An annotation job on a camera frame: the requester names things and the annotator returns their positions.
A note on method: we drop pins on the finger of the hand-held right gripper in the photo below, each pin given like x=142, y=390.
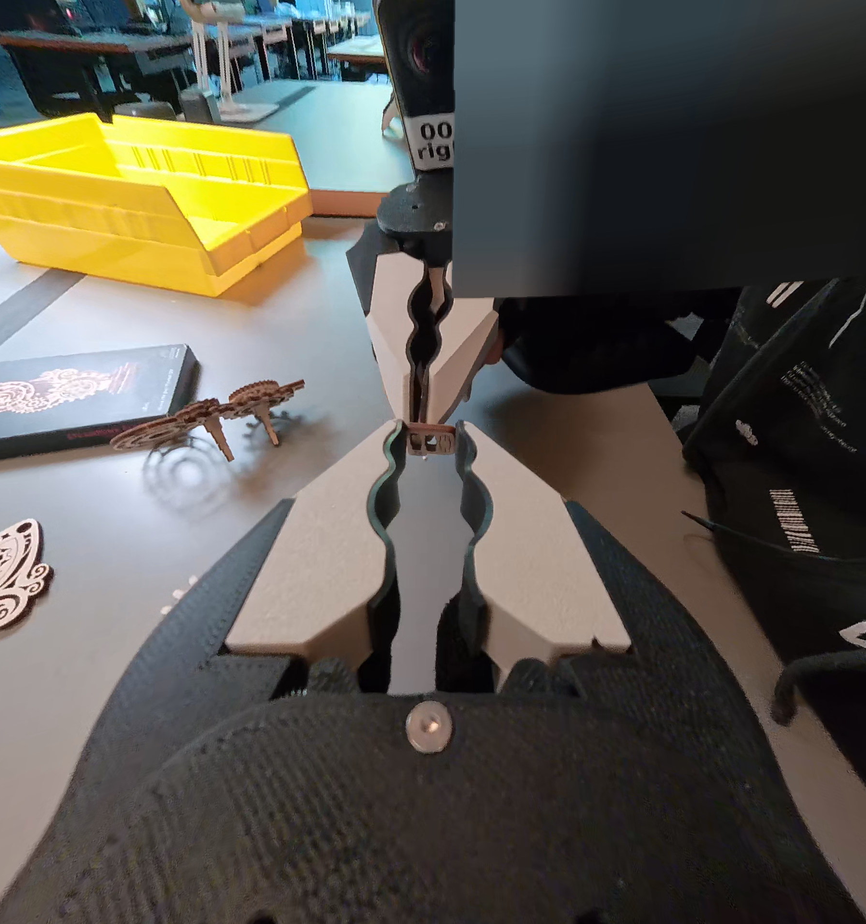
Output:
x=389, y=317
x=469, y=339

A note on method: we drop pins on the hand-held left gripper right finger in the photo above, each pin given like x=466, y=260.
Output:
x=548, y=570

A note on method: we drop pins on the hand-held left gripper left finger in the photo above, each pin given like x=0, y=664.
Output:
x=310, y=570

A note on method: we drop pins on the small wooden connector piece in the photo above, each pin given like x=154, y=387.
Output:
x=433, y=433

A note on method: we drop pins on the person's right forearm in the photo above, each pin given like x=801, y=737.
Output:
x=606, y=339

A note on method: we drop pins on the person's right hand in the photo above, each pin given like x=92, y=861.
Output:
x=495, y=346

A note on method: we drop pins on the wood-edged grey table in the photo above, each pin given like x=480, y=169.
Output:
x=332, y=144

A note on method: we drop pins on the wooden gear assembly with pegs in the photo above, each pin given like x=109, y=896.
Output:
x=209, y=411

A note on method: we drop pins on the small grey box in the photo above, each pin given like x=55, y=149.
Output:
x=200, y=107

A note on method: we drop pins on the person's black printed hoodie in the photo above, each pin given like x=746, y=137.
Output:
x=801, y=469

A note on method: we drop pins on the black puzzle box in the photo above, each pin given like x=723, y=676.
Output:
x=64, y=404

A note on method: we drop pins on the yellow plastic bin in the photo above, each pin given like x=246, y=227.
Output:
x=115, y=202

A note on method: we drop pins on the ornate wooden teardrop piece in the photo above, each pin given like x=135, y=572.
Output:
x=3, y=570

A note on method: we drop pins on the dark wooden table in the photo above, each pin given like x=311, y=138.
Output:
x=79, y=42

